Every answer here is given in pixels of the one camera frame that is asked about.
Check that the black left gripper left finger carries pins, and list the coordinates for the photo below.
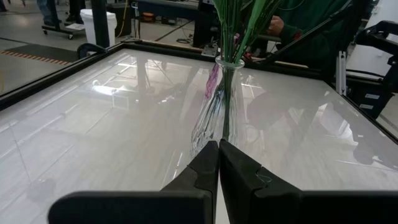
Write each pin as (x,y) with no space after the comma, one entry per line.
(140,208)

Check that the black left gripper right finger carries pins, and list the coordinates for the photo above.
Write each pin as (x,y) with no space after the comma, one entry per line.
(295,208)

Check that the white plastic bucket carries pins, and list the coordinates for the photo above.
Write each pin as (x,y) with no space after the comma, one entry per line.
(85,28)

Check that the silver aluminium profile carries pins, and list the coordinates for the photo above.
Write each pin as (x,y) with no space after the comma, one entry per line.
(340,74)

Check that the black table frame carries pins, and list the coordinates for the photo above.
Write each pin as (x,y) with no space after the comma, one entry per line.
(46,83)

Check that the black wheeled cart base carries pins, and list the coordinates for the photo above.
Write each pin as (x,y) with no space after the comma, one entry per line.
(62,30)

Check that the dark hazard-striped floor mat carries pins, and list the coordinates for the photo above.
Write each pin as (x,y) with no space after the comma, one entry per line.
(40,51)

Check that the person's hand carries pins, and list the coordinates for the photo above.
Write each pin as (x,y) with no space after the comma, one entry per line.
(275,26)

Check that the pink glass vase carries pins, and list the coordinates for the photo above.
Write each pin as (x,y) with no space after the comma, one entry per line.
(212,81)

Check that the clear glass vase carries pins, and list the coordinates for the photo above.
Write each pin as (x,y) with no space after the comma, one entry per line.
(217,118)

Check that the person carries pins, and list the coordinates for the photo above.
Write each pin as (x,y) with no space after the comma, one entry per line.
(76,7)
(314,15)
(46,9)

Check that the black curved frame clamp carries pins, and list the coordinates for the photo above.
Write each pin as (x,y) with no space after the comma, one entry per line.
(80,49)

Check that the small orange device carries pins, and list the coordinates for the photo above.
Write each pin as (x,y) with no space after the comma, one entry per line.
(148,16)

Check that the dark workbench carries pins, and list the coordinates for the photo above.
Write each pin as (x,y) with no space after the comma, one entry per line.
(168,4)

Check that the grey metal bracket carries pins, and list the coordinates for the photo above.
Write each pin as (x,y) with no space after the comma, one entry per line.
(210,51)

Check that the black rig strut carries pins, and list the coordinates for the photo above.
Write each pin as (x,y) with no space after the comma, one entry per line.
(311,33)

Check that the black upright rig post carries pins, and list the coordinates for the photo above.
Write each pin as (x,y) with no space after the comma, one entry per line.
(100,21)

